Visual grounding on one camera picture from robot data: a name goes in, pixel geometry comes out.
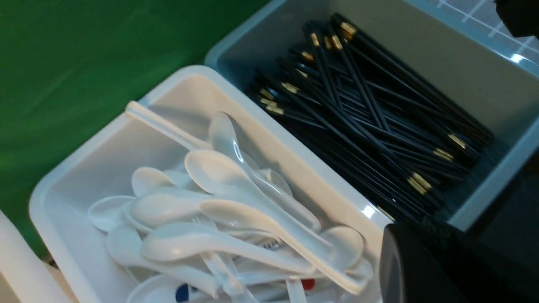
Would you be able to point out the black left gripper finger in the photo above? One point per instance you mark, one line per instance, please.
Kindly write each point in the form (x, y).
(434, 262)

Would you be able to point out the black serving tray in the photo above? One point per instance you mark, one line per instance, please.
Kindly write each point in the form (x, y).
(510, 225)

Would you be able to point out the pile of black chopsticks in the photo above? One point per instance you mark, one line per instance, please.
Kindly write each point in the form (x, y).
(390, 133)

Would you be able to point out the blue plastic chopstick bin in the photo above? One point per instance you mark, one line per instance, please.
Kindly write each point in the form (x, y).
(485, 78)

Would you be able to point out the pile of white spoons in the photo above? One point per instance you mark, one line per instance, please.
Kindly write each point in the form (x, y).
(222, 224)

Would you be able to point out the grey grid table mat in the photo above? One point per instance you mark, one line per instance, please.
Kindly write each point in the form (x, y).
(481, 15)

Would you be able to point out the white plastic spoon bin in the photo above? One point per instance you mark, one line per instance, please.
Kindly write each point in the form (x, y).
(103, 166)

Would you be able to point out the large white dish tub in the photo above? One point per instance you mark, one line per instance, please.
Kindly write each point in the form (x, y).
(31, 279)

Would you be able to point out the green cloth backdrop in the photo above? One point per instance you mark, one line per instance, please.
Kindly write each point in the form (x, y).
(68, 67)

